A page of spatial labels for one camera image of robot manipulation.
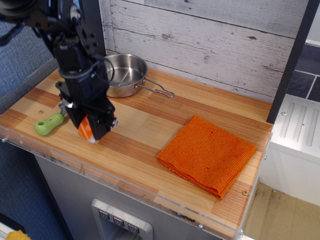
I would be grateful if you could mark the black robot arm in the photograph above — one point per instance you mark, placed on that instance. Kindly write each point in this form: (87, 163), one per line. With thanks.
(64, 31)

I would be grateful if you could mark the dark grey post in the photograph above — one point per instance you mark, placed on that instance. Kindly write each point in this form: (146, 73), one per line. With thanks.
(90, 10)
(303, 31)

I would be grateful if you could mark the clear acrylic table edge guard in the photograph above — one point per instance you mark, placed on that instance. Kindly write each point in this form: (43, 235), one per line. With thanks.
(119, 178)

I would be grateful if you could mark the dark grey right post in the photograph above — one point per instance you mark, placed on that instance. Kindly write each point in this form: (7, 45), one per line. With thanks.
(303, 31)

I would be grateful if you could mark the white grooved side cabinet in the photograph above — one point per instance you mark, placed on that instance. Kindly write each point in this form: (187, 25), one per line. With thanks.
(291, 162)

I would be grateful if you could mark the green handled grey toy spatula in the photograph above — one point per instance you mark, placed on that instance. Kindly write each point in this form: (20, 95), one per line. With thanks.
(44, 127)

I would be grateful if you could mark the orange white toy half bun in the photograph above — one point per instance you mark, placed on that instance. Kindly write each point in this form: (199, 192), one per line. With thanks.
(85, 131)

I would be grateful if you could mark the folded orange cloth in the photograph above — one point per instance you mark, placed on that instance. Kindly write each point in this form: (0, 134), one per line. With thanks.
(207, 156)

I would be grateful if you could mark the yellow object at corner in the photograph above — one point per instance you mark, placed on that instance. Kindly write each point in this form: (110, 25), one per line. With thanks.
(17, 235)

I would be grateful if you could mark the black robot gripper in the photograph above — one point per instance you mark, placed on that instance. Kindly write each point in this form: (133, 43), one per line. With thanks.
(87, 90)

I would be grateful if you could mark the dark grey left post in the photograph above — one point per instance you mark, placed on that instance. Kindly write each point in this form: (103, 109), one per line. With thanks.
(90, 10)

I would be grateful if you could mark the silver dispenser panel with buttons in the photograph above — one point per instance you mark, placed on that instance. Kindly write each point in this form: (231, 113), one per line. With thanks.
(120, 221)

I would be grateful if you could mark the stainless steel pot with handle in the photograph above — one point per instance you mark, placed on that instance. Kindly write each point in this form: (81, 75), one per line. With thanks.
(127, 75)

